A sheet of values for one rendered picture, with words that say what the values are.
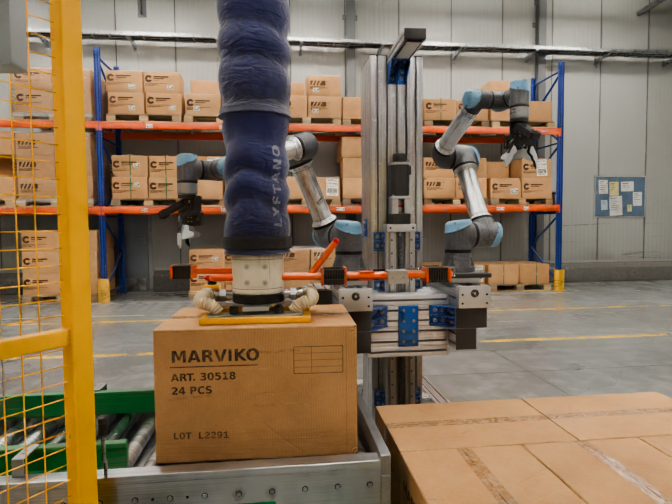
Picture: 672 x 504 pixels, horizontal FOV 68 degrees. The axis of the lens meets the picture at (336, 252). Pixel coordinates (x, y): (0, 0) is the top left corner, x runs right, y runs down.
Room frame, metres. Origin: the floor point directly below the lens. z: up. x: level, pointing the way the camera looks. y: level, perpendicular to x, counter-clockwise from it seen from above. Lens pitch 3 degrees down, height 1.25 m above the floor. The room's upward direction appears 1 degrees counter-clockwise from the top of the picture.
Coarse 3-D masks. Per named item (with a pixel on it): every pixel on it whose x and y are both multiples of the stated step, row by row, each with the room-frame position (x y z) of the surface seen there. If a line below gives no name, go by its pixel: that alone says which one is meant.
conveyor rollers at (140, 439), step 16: (64, 416) 1.84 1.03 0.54; (112, 416) 1.84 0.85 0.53; (128, 416) 1.80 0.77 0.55; (0, 432) 1.73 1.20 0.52; (32, 432) 1.67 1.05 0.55; (48, 432) 1.71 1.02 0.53; (96, 432) 1.68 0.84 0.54; (112, 432) 1.66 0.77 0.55; (144, 432) 1.66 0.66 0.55; (160, 464) 1.46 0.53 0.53; (176, 464) 1.43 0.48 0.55
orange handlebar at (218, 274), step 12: (216, 276) 1.60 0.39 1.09; (228, 276) 1.60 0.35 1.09; (288, 276) 1.62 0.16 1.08; (300, 276) 1.62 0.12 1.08; (312, 276) 1.62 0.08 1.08; (348, 276) 1.63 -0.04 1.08; (360, 276) 1.64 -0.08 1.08; (372, 276) 1.64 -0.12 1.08; (384, 276) 1.64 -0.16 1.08; (408, 276) 1.65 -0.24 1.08; (420, 276) 1.65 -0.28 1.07
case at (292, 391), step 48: (192, 336) 1.44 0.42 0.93; (240, 336) 1.45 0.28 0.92; (288, 336) 1.46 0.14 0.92; (336, 336) 1.47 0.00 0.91; (192, 384) 1.44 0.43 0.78; (240, 384) 1.45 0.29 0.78; (288, 384) 1.46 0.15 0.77; (336, 384) 1.47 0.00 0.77; (192, 432) 1.44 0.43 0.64; (240, 432) 1.45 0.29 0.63; (288, 432) 1.46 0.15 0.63; (336, 432) 1.47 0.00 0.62
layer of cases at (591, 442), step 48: (384, 432) 1.73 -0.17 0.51; (432, 432) 1.65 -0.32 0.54; (480, 432) 1.64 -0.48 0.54; (528, 432) 1.64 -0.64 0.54; (576, 432) 1.64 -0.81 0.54; (624, 432) 1.63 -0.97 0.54; (432, 480) 1.33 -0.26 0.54; (480, 480) 1.33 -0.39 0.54; (528, 480) 1.33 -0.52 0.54; (576, 480) 1.32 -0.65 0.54; (624, 480) 1.32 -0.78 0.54
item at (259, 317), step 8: (280, 304) 1.56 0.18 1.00; (224, 312) 1.57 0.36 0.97; (232, 312) 1.53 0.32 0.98; (240, 312) 1.56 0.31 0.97; (248, 312) 1.56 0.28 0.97; (256, 312) 1.56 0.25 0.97; (264, 312) 1.56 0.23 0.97; (272, 312) 1.56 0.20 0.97; (280, 312) 1.54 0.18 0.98; (288, 312) 1.55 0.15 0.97; (304, 312) 1.58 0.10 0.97; (200, 320) 1.48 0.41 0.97; (208, 320) 1.48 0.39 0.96; (216, 320) 1.49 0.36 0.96; (224, 320) 1.49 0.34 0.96; (232, 320) 1.49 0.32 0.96; (240, 320) 1.49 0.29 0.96; (248, 320) 1.49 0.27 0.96; (256, 320) 1.50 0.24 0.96; (264, 320) 1.50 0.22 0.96; (272, 320) 1.50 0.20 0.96; (280, 320) 1.50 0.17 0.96; (288, 320) 1.50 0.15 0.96; (296, 320) 1.51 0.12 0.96; (304, 320) 1.51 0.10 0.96
